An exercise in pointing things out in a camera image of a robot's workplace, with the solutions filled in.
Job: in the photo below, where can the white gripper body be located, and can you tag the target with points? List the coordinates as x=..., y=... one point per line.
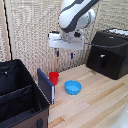
x=66, y=40

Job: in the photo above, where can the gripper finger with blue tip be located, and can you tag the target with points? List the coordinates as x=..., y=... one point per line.
x=71, y=55
x=57, y=52

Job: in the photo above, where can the black air fryer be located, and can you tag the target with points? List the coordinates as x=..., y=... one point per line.
x=113, y=50

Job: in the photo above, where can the red plastic cup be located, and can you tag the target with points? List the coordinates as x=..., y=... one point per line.
x=53, y=78

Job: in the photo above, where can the blue plastic bowl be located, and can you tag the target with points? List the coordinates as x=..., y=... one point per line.
x=72, y=87

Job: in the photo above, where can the blue book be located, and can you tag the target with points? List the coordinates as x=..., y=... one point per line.
x=45, y=85

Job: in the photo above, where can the black fabric storage box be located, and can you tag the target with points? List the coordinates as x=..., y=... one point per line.
x=20, y=96

